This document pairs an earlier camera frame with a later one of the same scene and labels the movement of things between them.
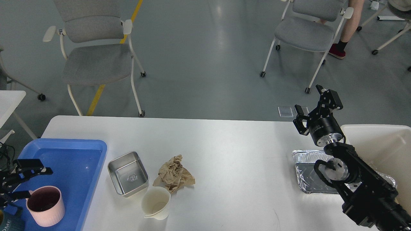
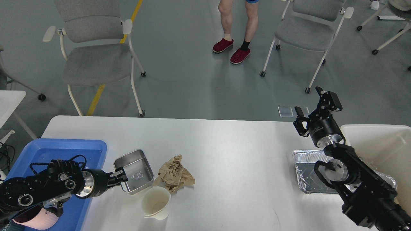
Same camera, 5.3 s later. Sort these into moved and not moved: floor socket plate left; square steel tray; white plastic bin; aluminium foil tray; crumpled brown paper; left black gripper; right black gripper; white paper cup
Moved: square steel tray; left black gripper
Not moved: floor socket plate left; crumpled brown paper; aluminium foil tray; white paper cup; white plastic bin; right black gripper
